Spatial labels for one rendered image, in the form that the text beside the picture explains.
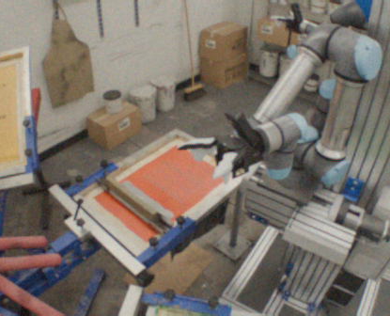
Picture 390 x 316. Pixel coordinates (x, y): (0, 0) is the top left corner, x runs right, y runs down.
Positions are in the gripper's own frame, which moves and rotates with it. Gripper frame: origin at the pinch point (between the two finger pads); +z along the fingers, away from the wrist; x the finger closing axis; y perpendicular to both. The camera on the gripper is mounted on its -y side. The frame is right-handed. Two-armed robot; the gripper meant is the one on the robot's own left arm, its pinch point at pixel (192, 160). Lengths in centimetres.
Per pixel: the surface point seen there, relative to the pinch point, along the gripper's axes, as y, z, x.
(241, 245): 157, -86, 85
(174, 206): 65, -21, 59
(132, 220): 64, 1, 61
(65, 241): 56, 33, 56
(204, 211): 63, -30, 46
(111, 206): 63, 6, 75
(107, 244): 58, 17, 46
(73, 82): 57, -25, 277
